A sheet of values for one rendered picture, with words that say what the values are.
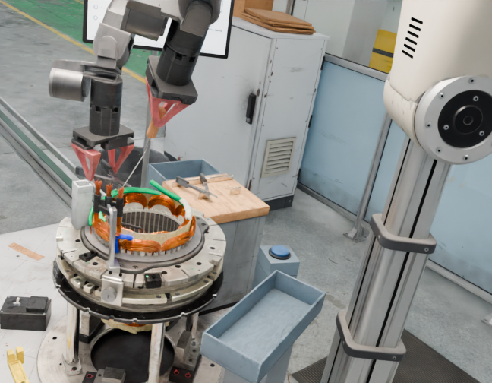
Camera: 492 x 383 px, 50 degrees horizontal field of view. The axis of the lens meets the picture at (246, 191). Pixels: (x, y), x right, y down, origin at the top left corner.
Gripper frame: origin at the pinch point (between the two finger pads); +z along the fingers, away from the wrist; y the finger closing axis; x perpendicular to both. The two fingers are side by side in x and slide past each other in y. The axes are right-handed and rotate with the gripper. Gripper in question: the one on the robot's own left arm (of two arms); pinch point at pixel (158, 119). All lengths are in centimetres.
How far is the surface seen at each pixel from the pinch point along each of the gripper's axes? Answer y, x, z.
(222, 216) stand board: -2.7, 23.3, 27.2
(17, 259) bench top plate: -23, -15, 68
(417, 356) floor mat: -7, 164, 126
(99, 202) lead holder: 11.1, -9.5, 9.8
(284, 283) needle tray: 21.4, 26.7, 20.0
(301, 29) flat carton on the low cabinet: -192, 148, 64
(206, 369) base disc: 25, 18, 46
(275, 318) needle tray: 28.7, 22.0, 20.0
